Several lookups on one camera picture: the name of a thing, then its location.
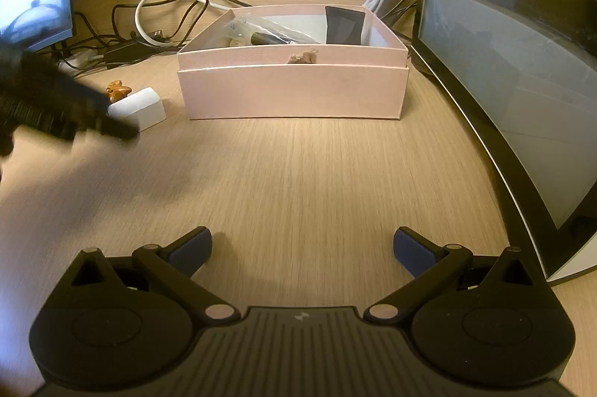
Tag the large curved monitor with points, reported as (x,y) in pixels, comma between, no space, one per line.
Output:
(508,52)

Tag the clear plastic bag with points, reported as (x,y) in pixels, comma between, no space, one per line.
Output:
(280,28)

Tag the pink cardboard box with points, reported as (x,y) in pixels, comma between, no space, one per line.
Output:
(289,91)

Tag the white power strip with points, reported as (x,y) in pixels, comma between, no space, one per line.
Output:
(79,60)

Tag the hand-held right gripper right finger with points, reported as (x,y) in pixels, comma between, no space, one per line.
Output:
(413,252)

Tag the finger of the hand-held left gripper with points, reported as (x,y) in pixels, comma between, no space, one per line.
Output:
(100,117)

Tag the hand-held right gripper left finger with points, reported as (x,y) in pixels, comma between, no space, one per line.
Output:
(191,256)

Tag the brown small figurine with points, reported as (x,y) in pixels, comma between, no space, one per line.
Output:
(119,91)

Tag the black rectangular case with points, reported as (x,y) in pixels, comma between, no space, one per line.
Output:
(344,26)

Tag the small tan crumpled piece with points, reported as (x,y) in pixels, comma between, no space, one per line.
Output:
(302,56)

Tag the white rectangular block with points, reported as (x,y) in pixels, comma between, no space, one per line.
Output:
(140,108)

